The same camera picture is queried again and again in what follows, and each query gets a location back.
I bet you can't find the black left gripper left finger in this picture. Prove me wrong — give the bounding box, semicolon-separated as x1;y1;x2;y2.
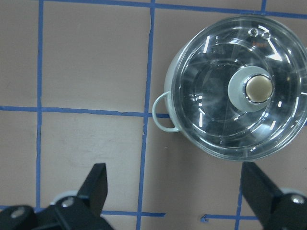
51;163;108;218

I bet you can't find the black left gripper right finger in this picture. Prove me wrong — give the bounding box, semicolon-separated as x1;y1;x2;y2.
241;162;307;229

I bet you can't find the glass pot lid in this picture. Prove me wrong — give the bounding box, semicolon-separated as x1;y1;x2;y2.
171;16;307;161

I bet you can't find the pale green electric pot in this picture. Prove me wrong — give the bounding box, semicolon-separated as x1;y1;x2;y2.
152;16;307;161

